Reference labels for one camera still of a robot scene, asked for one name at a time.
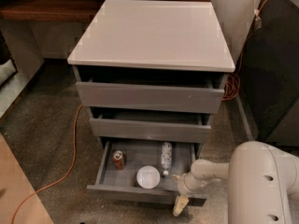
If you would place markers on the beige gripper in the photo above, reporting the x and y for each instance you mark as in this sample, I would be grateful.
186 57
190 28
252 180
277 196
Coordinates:
186 187

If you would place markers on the clear blue plastic bottle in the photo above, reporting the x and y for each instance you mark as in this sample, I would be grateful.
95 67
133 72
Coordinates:
166 158

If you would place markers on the grey bottom drawer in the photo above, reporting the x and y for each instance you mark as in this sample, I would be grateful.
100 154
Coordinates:
122 184

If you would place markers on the grey drawer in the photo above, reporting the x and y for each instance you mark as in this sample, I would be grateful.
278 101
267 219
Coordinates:
150 125
174 92
122 184

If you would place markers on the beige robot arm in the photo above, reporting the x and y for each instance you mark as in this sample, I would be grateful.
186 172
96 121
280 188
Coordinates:
261 180

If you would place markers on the grey middle drawer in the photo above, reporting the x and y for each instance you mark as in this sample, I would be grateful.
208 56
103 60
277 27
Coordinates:
150 125

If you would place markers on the grey top drawer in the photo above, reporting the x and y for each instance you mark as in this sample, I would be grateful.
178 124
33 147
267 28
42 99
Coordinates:
174 92

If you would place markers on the white cabinet counter top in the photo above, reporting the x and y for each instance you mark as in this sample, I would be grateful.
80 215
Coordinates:
155 34

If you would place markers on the white bowl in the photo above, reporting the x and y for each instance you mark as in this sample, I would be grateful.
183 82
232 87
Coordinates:
148 177

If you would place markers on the red soda can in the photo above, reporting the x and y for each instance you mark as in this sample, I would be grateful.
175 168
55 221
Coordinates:
119 159

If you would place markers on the dark chair with cushion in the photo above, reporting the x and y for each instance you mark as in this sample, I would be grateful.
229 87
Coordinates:
7 66

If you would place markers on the dark wooden shelf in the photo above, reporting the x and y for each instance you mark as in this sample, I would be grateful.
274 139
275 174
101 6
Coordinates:
55 10

